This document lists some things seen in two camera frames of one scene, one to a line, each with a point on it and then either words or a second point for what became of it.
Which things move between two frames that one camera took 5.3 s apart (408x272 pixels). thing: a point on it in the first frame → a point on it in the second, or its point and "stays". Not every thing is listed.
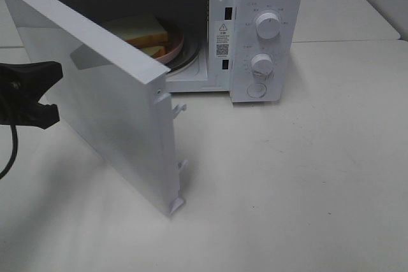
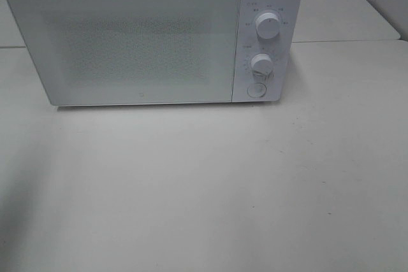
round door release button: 256,90 stays
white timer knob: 262,65 stays
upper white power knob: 268,27 stays
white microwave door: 113,102 → 130,42
